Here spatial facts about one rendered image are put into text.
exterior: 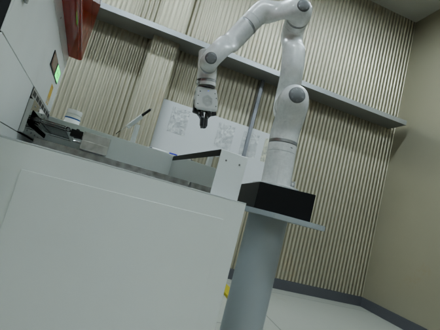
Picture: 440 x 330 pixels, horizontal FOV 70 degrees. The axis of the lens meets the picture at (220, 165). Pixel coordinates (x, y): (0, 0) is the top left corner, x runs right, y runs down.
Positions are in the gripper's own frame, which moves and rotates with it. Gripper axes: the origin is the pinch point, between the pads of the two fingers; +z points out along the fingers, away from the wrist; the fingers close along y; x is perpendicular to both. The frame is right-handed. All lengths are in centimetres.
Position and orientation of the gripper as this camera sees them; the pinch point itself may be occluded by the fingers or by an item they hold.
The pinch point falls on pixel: (203, 123)
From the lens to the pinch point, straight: 137.2
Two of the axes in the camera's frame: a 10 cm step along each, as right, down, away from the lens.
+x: -4.0, 0.1, 9.2
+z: -0.7, 10.0, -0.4
